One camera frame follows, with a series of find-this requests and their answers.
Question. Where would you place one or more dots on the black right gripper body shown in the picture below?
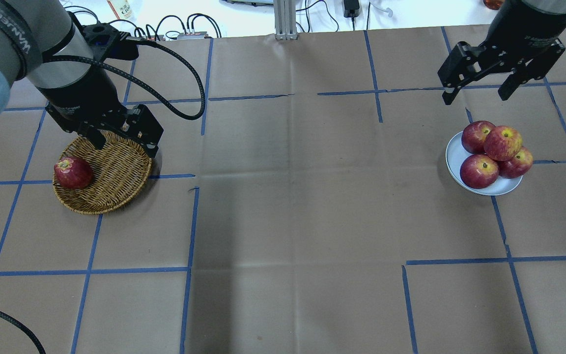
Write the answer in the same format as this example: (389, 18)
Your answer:
(519, 30)

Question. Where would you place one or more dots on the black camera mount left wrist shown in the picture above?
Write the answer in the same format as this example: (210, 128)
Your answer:
(106, 42)

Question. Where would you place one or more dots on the red apple on plate front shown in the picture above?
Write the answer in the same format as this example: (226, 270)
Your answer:
(479, 171)

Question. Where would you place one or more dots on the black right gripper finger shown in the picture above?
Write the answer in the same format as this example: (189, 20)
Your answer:
(466, 64)
(535, 68)

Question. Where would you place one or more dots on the red apple on plate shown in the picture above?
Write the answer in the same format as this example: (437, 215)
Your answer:
(474, 136)
(479, 171)
(518, 165)

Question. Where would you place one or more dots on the red yellow apple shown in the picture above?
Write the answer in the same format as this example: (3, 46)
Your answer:
(502, 143)

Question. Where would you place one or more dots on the red apple on plate right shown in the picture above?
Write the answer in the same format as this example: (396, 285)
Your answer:
(518, 165)

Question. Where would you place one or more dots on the dark red apple in basket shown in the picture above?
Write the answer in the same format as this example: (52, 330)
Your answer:
(73, 173)

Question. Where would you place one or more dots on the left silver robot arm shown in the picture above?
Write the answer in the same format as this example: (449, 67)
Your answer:
(65, 61)

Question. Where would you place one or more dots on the brown wicker basket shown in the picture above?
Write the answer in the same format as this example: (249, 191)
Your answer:
(121, 169)

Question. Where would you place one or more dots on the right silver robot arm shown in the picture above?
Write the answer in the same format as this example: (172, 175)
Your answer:
(522, 42)

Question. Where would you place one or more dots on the red apple on plate back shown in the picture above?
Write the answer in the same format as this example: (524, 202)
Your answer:
(474, 136)

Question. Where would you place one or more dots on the black power adapter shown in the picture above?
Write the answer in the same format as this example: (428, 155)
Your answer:
(351, 8)

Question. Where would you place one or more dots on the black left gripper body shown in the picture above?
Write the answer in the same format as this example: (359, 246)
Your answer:
(82, 103)

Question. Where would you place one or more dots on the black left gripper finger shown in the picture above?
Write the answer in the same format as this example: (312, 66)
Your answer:
(93, 133)
(140, 125)

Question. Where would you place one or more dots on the clear plastic bottle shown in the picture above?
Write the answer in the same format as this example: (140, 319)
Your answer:
(122, 9)

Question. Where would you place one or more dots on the aluminium frame post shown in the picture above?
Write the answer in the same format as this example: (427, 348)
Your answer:
(285, 20)

